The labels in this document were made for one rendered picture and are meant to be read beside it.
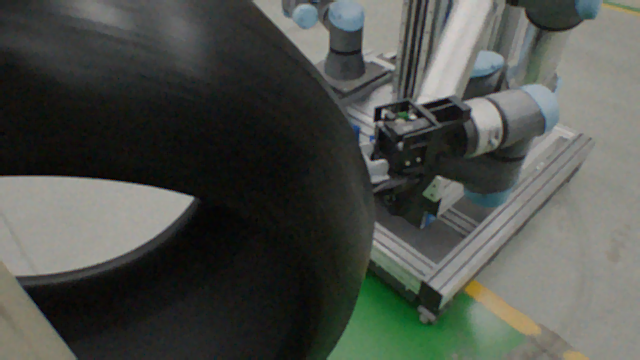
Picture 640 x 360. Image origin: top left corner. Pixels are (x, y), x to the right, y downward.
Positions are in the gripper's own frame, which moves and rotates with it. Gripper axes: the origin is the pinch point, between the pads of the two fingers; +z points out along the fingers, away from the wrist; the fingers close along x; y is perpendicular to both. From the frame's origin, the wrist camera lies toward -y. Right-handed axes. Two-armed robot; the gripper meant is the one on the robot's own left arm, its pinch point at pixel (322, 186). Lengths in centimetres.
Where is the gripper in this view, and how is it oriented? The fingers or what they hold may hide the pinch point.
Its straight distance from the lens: 55.2
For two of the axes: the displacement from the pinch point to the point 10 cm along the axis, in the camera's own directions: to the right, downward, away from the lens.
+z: -9.1, 2.8, -3.1
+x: 4.2, 6.1, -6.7
